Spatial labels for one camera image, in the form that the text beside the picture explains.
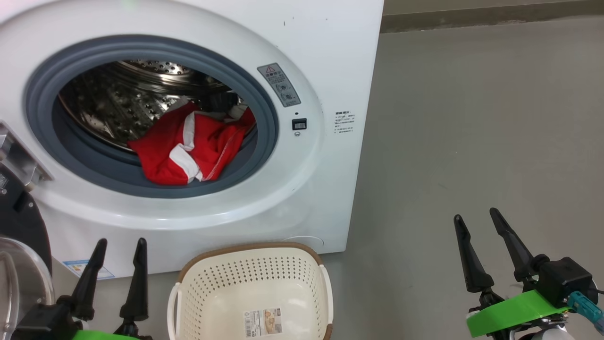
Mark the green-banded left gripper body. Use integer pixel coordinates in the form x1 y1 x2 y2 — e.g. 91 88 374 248
71 320 152 340

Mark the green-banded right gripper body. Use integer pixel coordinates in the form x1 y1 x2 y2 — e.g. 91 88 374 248
466 289 572 340

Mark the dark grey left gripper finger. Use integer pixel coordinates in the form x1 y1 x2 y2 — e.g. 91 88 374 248
71 238 108 322
119 238 149 323

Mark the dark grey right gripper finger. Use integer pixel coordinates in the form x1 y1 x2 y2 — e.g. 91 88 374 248
489 208 550 283
454 214 495 293

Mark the black round glass washer door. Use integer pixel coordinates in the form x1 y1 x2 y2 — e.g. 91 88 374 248
0 165 55 340

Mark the red and white garment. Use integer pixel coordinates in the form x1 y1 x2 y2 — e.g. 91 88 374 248
127 97 256 186

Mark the cream perforated laundry basket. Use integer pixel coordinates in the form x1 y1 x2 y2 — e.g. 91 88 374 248
167 242 334 340

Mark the paper basket label sticker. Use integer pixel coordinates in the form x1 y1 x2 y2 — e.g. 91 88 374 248
243 308 283 338

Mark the metal door hinge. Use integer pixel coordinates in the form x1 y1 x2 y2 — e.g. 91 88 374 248
0 120 53 189

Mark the grey rubber door seal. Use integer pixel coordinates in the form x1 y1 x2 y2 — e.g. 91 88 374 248
24 35 280 199

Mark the white washing machine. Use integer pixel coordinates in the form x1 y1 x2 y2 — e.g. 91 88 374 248
0 0 385 279

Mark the blue energy label sticker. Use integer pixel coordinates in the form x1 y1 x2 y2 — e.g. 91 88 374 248
63 259 115 280

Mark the steel perforated washer drum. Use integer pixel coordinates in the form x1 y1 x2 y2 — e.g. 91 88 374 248
58 59 258 152

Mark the small printed text label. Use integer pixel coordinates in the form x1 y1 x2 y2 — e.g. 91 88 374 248
334 111 355 134

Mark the grey warning sticker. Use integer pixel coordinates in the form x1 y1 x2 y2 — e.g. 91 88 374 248
257 63 302 108

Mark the teal cable connector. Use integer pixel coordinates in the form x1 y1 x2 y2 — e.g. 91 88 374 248
568 291 604 333

